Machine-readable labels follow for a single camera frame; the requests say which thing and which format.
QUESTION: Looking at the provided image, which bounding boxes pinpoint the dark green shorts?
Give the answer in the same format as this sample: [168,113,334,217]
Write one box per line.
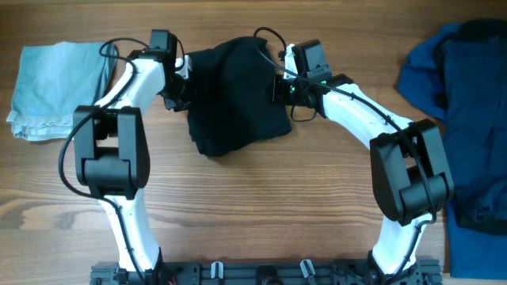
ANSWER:
[187,36,292,157]

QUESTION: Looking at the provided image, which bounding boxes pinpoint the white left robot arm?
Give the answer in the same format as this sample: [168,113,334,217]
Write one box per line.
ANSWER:
[71,50,192,284]

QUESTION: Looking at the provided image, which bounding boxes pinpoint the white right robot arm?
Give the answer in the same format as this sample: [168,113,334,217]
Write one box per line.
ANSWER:
[273,74,454,284]

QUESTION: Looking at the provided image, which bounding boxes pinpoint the blue clothes pile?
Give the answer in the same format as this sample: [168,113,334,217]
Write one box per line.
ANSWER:
[398,19,506,279]

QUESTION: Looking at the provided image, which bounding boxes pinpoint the folded light blue jeans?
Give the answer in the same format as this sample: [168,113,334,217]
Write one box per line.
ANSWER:
[6,42,117,141]

